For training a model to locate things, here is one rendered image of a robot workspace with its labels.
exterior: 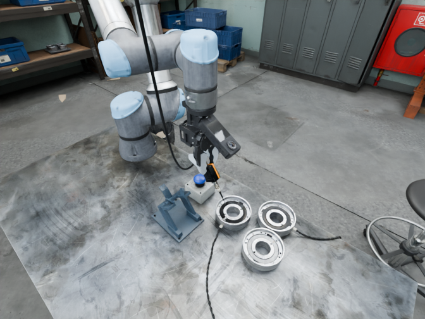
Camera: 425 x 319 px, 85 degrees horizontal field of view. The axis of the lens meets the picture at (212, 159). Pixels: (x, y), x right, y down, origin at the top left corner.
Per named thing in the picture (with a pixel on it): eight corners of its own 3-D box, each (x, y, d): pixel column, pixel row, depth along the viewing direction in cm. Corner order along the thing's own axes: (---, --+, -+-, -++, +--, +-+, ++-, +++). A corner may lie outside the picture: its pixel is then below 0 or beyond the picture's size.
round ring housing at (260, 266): (272, 282, 56) (274, 275, 54) (234, 258, 61) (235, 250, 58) (287, 248, 63) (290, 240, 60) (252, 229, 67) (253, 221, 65)
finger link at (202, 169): (192, 166, 70) (193, 140, 65) (207, 176, 67) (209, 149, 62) (184, 171, 68) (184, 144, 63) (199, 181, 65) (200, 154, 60)
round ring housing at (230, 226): (229, 198, 76) (229, 190, 73) (256, 216, 71) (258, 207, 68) (208, 219, 70) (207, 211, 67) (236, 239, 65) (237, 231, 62)
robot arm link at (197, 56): (206, 26, 50) (226, 34, 44) (207, 76, 57) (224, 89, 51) (171, 29, 47) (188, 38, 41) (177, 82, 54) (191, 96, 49)
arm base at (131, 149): (112, 150, 95) (105, 130, 89) (142, 135, 104) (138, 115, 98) (134, 166, 88) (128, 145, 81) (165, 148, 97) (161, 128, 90)
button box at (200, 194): (215, 192, 78) (215, 181, 75) (201, 204, 74) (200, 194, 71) (197, 180, 82) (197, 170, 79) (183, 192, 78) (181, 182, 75)
